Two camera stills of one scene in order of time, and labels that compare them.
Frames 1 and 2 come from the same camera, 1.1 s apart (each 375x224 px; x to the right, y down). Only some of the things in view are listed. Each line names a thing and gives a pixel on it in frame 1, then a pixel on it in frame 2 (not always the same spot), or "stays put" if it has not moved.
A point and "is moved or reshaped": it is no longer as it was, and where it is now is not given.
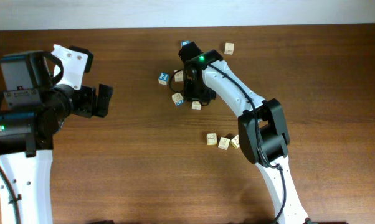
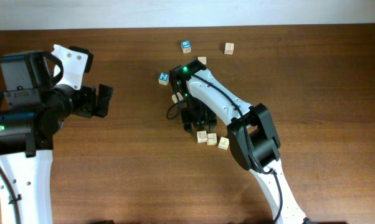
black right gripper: [210, 94] to [209, 120]
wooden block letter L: [212, 139] stays put
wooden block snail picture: [196, 105] is moved or reshaped
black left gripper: [88, 103] stays put
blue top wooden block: [183, 42] stays put
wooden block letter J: [224, 143] stays put
